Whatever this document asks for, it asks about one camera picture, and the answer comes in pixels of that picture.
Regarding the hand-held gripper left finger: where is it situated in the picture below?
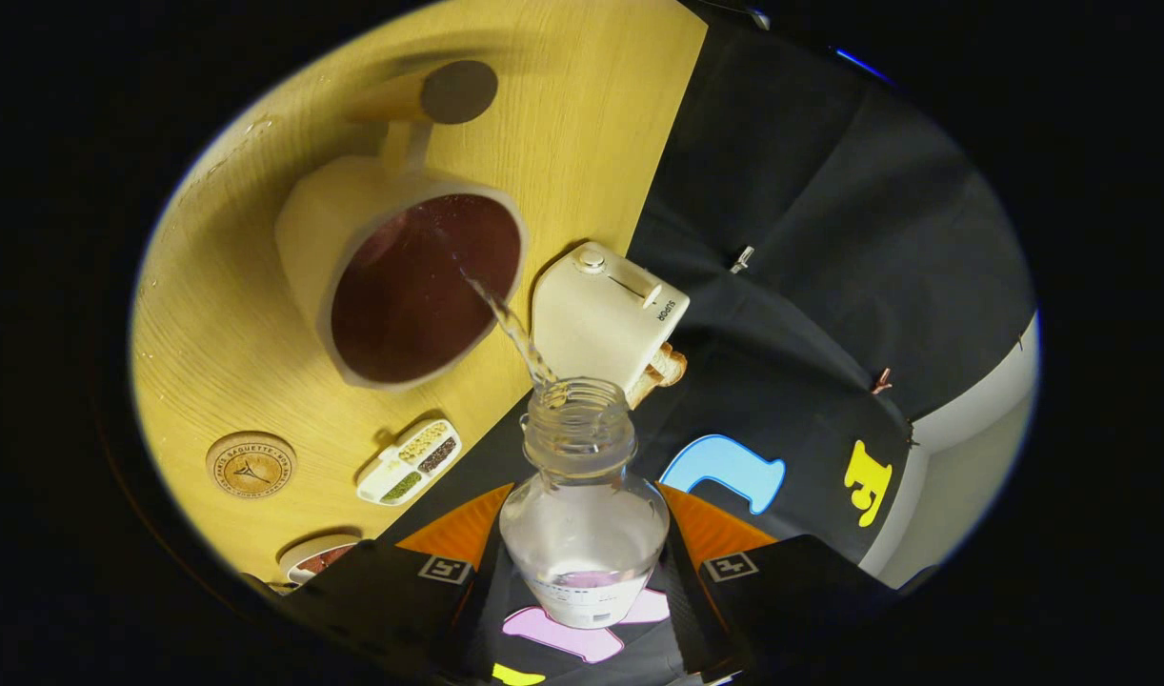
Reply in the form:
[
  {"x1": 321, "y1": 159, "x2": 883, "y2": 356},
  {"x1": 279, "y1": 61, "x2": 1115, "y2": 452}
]
[{"x1": 282, "y1": 481, "x2": 516, "y2": 682}]

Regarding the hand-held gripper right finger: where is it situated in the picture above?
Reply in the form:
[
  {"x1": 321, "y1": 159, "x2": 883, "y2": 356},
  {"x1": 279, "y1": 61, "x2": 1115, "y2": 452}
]
[{"x1": 656, "y1": 481, "x2": 926, "y2": 682}]

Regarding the clear plastic juice bottle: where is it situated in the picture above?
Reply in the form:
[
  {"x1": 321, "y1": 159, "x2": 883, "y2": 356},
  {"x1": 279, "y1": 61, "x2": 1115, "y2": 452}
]
[{"x1": 499, "y1": 376, "x2": 672, "y2": 630}]

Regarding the round wooden coaster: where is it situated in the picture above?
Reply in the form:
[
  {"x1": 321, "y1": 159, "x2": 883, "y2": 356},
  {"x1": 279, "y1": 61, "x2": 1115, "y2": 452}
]
[{"x1": 206, "y1": 431, "x2": 298, "y2": 499}]

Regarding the clear juice stream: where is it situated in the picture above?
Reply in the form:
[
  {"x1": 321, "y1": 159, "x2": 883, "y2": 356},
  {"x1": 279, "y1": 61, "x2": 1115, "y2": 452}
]
[{"x1": 460, "y1": 271, "x2": 557, "y2": 387}]

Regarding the cream cup with red inside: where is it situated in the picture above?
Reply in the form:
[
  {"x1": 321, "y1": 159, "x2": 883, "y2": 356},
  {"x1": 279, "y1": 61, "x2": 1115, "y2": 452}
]
[{"x1": 275, "y1": 59, "x2": 529, "y2": 393}]

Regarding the red meat patty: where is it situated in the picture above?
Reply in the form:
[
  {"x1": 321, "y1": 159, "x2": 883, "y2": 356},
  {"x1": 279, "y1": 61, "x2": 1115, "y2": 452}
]
[{"x1": 296, "y1": 545, "x2": 359, "y2": 577}]

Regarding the white divided bean dish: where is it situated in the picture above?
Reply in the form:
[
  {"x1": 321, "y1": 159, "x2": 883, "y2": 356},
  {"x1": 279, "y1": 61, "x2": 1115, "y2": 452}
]
[{"x1": 356, "y1": 418, "x2": 463, "y2": 506}]

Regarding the white round plate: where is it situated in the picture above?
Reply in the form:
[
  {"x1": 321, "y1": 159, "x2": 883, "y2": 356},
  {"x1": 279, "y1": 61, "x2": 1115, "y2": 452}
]
[{"x1": 277, "y1": 534, "x2": 364, "y2": 585}]

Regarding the cream toaster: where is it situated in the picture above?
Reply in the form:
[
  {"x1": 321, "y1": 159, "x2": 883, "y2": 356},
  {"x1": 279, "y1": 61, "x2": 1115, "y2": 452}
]
[{"x1": 531, "y1": 240, "x2": 691, "y2": 393}]

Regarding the wooden table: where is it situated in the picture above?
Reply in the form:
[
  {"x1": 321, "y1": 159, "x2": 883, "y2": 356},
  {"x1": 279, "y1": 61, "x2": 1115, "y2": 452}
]
[{"x1": 130, "y1": 0, "x2": 709, "y2": 587}]

